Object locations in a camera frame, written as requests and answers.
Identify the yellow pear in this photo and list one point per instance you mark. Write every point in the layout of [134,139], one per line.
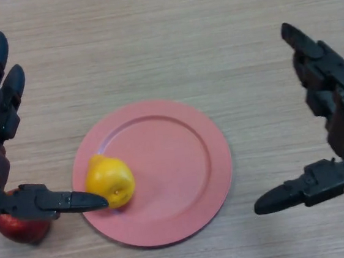
[112,175]

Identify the pink round plate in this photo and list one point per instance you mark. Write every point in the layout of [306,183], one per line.
[168,154]

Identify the red apple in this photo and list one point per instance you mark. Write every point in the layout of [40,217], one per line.
[22,231]

